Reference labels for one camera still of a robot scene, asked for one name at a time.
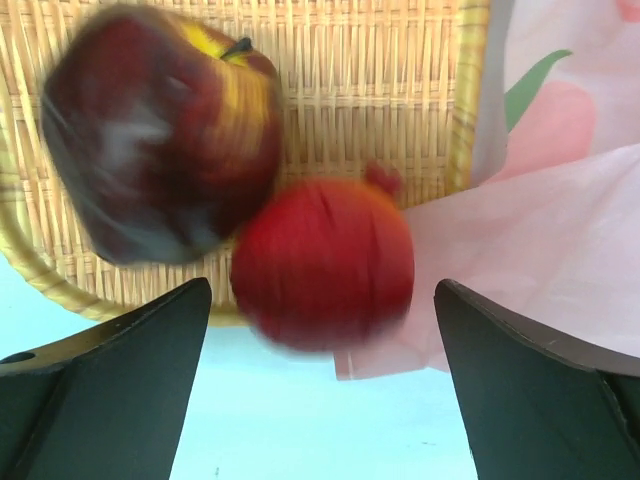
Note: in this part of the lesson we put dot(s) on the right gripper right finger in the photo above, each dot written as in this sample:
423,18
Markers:
537,403

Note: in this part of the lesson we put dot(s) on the red fake fruit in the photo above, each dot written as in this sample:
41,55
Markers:
166,132

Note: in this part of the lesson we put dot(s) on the pink plastic bag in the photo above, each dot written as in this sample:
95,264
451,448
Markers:
549,227

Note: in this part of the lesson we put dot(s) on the red fake pomegranate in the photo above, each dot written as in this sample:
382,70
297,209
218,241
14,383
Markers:
328,265

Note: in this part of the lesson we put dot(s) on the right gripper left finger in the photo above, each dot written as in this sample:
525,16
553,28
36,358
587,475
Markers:
108,402

